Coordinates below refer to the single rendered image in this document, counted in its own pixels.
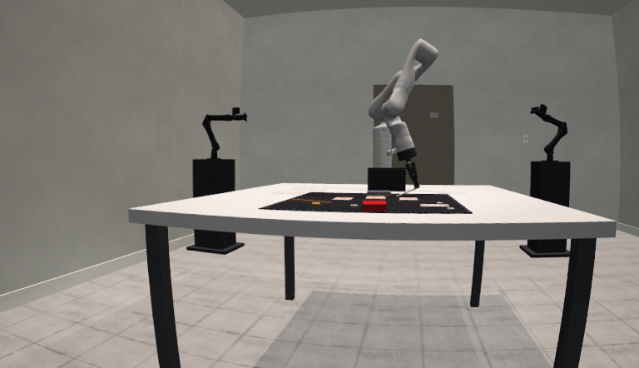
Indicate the red rectangular block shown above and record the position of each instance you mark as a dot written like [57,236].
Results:
[377,206]

